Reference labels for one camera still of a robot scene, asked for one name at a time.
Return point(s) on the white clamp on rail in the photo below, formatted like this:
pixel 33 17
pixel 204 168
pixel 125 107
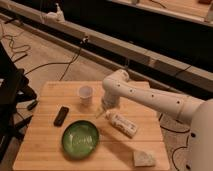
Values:
pixel 58 15

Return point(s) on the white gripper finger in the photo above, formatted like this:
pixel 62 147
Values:
pixel 99 113

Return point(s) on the black stand left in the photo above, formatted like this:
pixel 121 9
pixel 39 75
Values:
pixel 13 90

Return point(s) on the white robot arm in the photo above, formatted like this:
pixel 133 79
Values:
pixel 196 113

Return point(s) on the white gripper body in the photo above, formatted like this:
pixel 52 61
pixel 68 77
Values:
pixel 109 101

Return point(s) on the black remote control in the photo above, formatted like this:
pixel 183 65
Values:
pixel 61 116

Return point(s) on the green bowl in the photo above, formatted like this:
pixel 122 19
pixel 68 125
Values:
pixel 80 139

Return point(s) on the beige sponge pad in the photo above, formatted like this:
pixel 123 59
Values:
pixel 143 159

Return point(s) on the white plastic bottle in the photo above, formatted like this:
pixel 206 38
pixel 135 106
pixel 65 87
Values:
pixel 122 124

